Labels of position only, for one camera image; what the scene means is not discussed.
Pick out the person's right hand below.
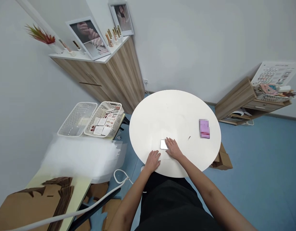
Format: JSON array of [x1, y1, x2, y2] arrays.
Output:
[[165, 137, 185, 162]]

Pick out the person's left hand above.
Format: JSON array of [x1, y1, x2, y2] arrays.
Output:
[[144, 150, 162, 173]]

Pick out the pink rectangular packet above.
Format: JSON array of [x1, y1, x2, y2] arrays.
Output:
[[199, 118, 211, 140]]

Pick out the brown cardboard boxes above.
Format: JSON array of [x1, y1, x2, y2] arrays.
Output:
[[209, 142, 233, 170]]

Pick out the person's body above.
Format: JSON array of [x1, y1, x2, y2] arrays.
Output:
[[130, 171, 226, 231]]

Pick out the pile of nail tip packets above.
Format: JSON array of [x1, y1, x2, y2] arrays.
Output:
[[89, 107, 122, 136]]

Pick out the white perforated plastic basket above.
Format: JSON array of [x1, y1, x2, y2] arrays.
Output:
[[83, 101, 125, 138]]

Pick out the cardboard sheets on floor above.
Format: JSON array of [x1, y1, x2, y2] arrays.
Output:
[[73, 182, 123, 231]]

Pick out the white foam wrap sheet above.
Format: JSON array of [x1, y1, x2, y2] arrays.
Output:
[[41, 136, 127, 184]]

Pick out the pale yellow side table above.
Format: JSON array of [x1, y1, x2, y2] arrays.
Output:
[[22, 113, 126, 231]]

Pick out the empty white plastic basket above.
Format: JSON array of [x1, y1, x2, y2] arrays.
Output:
[[57, 102, 98, 137]]

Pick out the low wooden shelf unit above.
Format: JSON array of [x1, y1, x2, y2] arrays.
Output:
[[215, 61, 296, 126]]

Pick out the tall wooden cabinet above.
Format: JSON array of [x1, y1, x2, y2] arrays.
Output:
[[24, 2, 145, 115]]

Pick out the stack of flat cardboard boxes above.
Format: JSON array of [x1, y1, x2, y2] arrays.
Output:
[[0, 177, 74, 231]]

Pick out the black chair frame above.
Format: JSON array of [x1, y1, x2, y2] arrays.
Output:
[[70, 187, 121, 229]]

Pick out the white cable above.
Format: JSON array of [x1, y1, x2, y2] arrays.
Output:
[[0, 169, 134, 231]]

